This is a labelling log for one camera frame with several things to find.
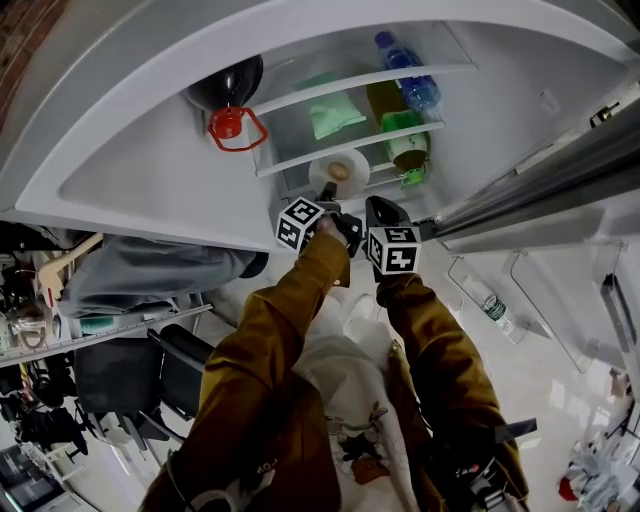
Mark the person's right forearm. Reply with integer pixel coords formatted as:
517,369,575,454
374,272,496,416

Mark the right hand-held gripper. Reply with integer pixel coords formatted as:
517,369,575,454
362,194,424,284

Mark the person's left forearm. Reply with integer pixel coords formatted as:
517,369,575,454
204,222,351,386

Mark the blue water bottle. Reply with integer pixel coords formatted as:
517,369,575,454
374,30,444,114

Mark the black waist-worn device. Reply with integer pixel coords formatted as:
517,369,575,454
449,417,539,506

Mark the white refrigerator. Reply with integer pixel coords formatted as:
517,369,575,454
0,0,640,254

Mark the black mesh office chair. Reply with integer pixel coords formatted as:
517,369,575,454
74,323,216,451

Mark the white perforated metal rack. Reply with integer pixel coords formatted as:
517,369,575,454
0,302,214,366

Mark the dark soda bottle red cap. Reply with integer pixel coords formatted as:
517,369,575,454
184,54,269,152

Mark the green label tea bottle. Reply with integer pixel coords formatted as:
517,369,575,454
366,79,432,189

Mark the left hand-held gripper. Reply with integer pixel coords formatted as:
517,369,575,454
275,180,363,259

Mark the clear plastic water bottle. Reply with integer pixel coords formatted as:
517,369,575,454
462,277,516,336

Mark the grey coat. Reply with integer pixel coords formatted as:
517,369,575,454
59,234,261,319

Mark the white refrigerator door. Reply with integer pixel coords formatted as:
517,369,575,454
432,84,640,376

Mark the green box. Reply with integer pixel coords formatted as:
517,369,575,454
79,314,121,334

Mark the black wheel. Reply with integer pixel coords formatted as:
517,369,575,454
239,249,269,279

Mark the green plastic bag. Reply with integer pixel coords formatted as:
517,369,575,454
292,72,369,141

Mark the white round plate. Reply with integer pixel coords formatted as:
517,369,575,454
308,148,371,197

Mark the person's white shoe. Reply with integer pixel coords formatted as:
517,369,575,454
344,293,376,331

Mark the person's white printed sweatshirt torso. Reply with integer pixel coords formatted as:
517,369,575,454
294,289,421,512

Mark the wooden clothes hanger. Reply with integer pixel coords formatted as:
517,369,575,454
38,232,104,304

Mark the black camera equipment pile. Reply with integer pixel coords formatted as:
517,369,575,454
0,359,89,456

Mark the beige tape roll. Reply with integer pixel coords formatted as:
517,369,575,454
9,309,56,351

